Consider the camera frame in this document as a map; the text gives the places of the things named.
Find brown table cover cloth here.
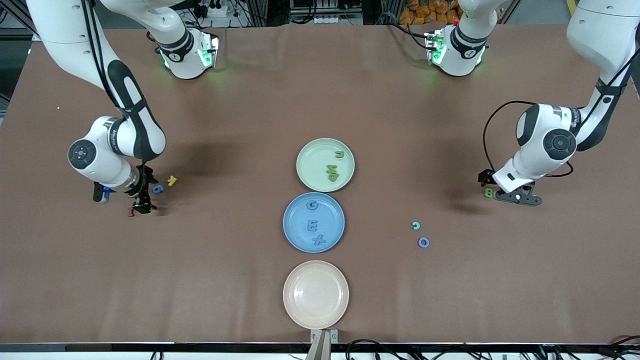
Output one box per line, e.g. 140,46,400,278
0,24,640,346

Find beige plate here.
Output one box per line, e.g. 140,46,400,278
282,260,350,330

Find aluminium frame profile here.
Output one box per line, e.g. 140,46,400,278
0,0,31,42

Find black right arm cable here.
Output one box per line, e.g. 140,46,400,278
80,0,151,173

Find light green plate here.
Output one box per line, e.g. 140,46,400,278
296,138,356,193

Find grey metal camera bracket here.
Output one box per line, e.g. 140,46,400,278
310,328,339,360

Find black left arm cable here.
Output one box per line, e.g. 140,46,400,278
482,50,640,179

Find black tangled cables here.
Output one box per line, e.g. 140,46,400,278
345,336,640,360

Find orange bags pile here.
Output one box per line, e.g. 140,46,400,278
400,0,463,26

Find blue plate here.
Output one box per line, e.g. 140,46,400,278
282,192,346,254

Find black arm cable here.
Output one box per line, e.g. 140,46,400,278
482,50,640,179
80,0,151,173

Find white power strip black plugs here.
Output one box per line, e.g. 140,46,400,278
197,0,228,18

